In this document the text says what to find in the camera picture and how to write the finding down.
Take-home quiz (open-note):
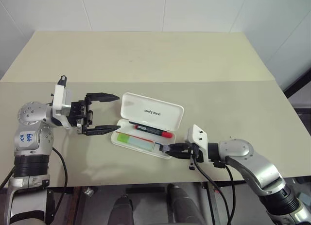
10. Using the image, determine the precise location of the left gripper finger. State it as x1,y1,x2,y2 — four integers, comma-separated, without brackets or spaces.
85,91,121,105
85,124,121,137

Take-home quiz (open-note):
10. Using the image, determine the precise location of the white label with blue writing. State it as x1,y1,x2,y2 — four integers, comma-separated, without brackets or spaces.
18,131,37,148

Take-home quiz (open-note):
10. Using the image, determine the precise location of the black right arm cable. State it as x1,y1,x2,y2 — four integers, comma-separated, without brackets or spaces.
225,164,237,225

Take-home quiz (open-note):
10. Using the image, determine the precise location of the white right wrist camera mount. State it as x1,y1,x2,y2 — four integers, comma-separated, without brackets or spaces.
183,124,210,163

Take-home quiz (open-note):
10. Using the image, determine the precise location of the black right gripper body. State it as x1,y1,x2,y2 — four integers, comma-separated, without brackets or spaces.
187,144,207,163

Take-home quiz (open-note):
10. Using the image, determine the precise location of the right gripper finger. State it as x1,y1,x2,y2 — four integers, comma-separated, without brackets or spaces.
167,149,193,160
169,142,192,151

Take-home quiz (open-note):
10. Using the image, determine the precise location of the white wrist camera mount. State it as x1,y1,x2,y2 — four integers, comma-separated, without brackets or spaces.
52,84,74,130
183,124,210,163

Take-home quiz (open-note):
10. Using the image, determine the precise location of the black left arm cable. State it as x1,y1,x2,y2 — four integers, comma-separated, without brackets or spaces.
47,75,69,220

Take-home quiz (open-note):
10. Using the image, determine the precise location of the dark grey rounded shape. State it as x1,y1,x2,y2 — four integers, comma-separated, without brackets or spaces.
108,194,135,225
167,184,203,225

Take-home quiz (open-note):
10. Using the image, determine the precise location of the white hinged pencil case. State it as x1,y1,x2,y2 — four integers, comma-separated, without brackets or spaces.
110,92,185,160

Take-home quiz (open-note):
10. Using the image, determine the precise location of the black marker with red cap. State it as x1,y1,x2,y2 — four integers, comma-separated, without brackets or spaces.
134,123,174,139

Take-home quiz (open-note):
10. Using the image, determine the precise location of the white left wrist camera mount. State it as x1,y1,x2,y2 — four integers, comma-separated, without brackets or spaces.
52,84,74,130

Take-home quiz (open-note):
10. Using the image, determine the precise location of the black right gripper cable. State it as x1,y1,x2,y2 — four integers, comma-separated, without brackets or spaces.
189,158,231,225

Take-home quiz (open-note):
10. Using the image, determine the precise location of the grey metal table leg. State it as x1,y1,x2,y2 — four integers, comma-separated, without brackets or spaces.
201,182,216,225

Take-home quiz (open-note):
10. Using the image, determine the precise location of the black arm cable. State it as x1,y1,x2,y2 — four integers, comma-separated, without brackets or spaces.
225,164,237,225
47,75,69,220

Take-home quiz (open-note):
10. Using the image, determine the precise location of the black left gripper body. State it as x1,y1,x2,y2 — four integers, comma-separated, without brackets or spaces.
69,96,94,136

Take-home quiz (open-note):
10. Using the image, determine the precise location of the black frame beside table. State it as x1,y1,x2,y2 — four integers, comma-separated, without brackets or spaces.
283,69,311,109

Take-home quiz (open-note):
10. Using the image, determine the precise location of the green stick with clear cap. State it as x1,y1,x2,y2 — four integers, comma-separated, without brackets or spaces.
116,133,154,151

